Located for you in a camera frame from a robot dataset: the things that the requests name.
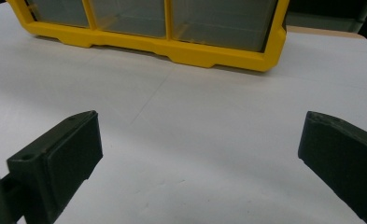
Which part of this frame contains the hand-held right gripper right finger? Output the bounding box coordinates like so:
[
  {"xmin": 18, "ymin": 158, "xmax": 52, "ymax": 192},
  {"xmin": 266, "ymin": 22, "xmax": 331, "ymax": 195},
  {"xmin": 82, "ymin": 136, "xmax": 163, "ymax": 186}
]
[{"xmin": 297, "ymin": 110, "xmax": 367, "ymax": 224}]

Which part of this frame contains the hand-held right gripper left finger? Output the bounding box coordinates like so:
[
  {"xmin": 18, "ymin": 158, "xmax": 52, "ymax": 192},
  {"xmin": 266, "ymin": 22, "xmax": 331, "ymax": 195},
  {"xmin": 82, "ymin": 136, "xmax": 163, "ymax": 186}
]
[{"xmin": 7, "ymin": 109, "xmax": 104, "ymax": 224}]

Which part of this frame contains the clear plastic drawer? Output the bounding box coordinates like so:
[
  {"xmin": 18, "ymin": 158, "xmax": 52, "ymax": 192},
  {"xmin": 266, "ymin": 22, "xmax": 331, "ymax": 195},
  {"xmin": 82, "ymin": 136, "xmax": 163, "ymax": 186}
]
[
  {"xmin": 26, "ymin": 0, "xmax": 91, "ymax": 29},
  {"xmin": 87, "ymin": 0, "xmax": 168, "ymax": 40},
  {"xmin": 171, "ymin": 0, "xmax": 279, "ymax": 53}
]

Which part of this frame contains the yellow storage cabinet frame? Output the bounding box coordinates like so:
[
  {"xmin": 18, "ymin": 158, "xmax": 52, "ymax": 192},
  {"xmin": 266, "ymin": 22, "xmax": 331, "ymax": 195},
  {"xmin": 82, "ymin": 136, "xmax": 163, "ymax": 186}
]
[{"xmin": 6, "ymin": 0, "xmax": 290, "ymax": 73}]

